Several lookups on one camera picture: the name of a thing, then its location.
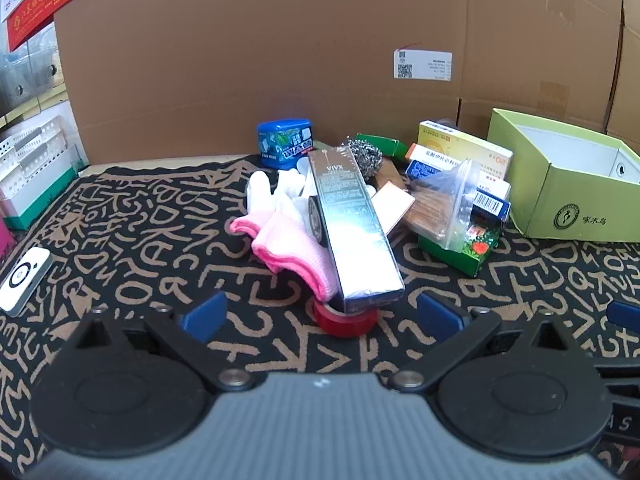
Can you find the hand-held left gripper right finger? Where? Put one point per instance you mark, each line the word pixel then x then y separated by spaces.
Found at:
pixel 440 314

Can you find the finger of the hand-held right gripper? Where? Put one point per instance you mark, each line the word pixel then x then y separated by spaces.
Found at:
pixel 627 317

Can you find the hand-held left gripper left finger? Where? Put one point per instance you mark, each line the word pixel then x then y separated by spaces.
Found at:
pixel 206 314

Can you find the green fruit print box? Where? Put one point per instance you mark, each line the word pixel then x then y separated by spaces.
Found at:
pixel 470 252

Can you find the red tape roll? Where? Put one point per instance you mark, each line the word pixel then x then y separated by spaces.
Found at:
pixel 345 322

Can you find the clear bag of wooden sticks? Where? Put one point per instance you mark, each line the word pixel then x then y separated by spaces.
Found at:
pixel 440 205

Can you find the white glove with pink cuff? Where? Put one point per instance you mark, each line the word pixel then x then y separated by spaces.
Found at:
pixel 300 255
pixel 255 195

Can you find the long silver box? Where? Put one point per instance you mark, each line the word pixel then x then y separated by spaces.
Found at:
pixel 355 240

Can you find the copper coloured box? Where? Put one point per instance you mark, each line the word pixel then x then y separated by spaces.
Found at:
pixel 395 205

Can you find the blue and white medicine box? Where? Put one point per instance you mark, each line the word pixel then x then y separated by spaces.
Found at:
pixel 492 205

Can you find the light green shoebox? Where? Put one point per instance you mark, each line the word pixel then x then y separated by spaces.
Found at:
pixel 575 200

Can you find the yellow medicine box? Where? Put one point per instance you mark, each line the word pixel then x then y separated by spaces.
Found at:
pixel 475 150

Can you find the steel wool scrubber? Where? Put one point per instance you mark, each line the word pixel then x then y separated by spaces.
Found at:
pixel 365 156

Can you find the long green box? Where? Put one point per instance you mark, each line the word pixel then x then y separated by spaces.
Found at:
pixel 385 144

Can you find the blue plastic gum container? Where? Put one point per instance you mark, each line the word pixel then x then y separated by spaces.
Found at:
pixel 284 142

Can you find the black patterned mat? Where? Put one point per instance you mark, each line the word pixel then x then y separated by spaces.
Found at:
pixel 125 210

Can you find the white rectangular device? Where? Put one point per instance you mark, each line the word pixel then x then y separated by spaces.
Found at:
pixel 22 280

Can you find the green and white tray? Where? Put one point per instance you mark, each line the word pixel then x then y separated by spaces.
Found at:
pixel 40 200

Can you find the pink object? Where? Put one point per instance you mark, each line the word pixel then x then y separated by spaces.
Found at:
pixel 5 242

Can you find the white perforated plastic rack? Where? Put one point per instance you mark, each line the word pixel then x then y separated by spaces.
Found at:
pixel 30 155

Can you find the white shipping label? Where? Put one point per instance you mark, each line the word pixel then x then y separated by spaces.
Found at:
pixel 424 64

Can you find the plain cardboard box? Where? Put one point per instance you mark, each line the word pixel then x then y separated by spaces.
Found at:
pixel 540 35
pixel 631 60

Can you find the clear plastic drawer cabinet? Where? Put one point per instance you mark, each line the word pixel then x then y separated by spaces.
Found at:
pixel 25 75

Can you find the large brown cardboard wall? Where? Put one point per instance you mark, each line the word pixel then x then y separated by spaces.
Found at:
pixel 250 60

